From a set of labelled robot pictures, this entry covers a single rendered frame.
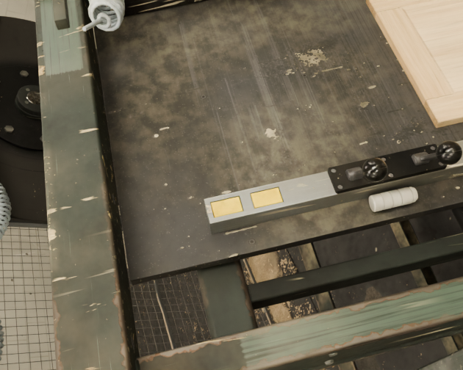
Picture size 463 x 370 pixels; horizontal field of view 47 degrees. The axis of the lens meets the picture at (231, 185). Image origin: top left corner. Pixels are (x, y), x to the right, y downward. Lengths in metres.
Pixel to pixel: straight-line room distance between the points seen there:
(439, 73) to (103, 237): 0.73
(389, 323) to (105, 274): 0.42
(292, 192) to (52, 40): 0.56
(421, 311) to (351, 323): 0.10
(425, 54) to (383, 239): 1.84
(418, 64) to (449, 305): 0.52
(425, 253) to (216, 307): 0.38
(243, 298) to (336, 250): 2.30
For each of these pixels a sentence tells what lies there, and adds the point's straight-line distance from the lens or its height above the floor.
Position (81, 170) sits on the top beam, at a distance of 0.92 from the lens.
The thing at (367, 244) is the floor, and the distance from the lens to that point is 3.02.
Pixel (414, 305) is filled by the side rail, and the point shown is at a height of 1.49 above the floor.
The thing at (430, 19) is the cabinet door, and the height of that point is 1.22.
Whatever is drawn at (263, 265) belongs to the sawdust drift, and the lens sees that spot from 3.76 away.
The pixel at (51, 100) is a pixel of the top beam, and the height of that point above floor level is 1.94.
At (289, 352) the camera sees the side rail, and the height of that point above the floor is 1.66.
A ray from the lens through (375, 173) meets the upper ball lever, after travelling 0.82.
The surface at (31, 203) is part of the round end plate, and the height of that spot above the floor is 1.87.
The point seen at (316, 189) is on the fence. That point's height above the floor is 1.55.
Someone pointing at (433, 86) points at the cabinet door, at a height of 1.28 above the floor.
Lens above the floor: 2.14
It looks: 31 degrees down
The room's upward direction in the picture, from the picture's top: 84 degrees counter-clockwise
